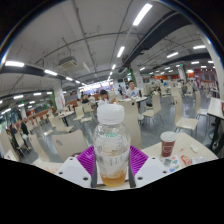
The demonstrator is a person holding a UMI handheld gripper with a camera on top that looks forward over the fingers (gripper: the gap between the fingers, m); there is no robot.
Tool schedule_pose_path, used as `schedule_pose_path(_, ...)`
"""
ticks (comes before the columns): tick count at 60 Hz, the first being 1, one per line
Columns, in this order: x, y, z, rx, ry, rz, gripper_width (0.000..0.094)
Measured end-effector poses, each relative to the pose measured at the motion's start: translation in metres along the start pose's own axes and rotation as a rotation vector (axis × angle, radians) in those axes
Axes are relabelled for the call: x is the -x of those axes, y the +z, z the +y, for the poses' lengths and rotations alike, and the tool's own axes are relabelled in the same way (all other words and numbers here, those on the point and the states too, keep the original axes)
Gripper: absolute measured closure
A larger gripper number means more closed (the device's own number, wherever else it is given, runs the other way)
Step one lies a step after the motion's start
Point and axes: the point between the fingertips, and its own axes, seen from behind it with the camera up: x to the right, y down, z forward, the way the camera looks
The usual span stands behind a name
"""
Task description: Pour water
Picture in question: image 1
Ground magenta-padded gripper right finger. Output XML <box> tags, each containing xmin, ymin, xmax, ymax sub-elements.
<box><xmin>128</xmin><ymin>145</ymin><xmax>170</xmax><ymax>188</ymax></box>

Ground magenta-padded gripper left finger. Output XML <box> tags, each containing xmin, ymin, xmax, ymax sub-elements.
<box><xmin>54</xmin><ymin>145</ymin><xmax>98</xmax><ymax>188</ymax></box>

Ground clear white-capped drink bottle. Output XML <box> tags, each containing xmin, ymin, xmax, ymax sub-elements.
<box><xmin>92</xmin><ymin>103</ymin><xmax>132</xmax><ymax>188</ymax></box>

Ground colourful sticker leaflet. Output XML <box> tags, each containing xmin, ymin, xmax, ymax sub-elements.
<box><xmin>163</xmin><ymin>154</ymin><xmax>183</xmax><ymax>174</ymax></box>

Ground group of beige chairs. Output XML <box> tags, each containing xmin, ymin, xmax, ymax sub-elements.
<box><xmin>0</xmin><ymin>83</ymin><xmax>221</xmax><ymax>163</ymax></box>

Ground red paper cup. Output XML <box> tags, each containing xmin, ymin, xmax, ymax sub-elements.
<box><xmin>160</xmin><ymin>130</ymin><xmax>178</xmax><ymax>158</ymax></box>

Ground small red sauce packet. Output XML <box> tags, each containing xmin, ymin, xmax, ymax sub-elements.
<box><xmin>179</xmin><ymin>154</ymin><xmax>193</xmax><ymax>167</ymax></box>

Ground small white packet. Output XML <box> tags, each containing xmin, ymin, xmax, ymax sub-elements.
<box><xmin>189</xmin><ymin>143</ymin><xmax>200</xmax><ymax>153</ymax></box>

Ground clear plastic pouch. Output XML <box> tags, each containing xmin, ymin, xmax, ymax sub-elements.
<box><xmin>191</xmin><ymin>155</ymin><xmax>208</xmax><ymax>165</ymax></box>

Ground person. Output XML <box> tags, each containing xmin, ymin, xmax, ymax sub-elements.
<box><xmin>5</xmin><ymin>123</ymin><xmax>22</xmax><ymax>158</ymax></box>
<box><xmin>19</xmin><ymin>118</ymin><xmax>33</xmax><ymax>150</ymax></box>
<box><xmin>124</xmin><ymin>79</ymin><xmax>142</xmax><ymax>99</ymax></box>
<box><xmin>97</xmin><ymin>89</ymin><xmax>118</xmax><ymax>107</ymax></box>

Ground ceiling air conditioner unit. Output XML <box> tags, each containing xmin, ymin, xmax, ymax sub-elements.
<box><xmin>58</xmin><ymin>55</ymin><xmax>78</xmax><ymax>70</ymax></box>

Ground group of ceiling lights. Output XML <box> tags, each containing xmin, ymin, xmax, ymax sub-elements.
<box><xmin>1</xmin><ymin>3</ymin><xmax>216</xmax><ymax>116</ymax></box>

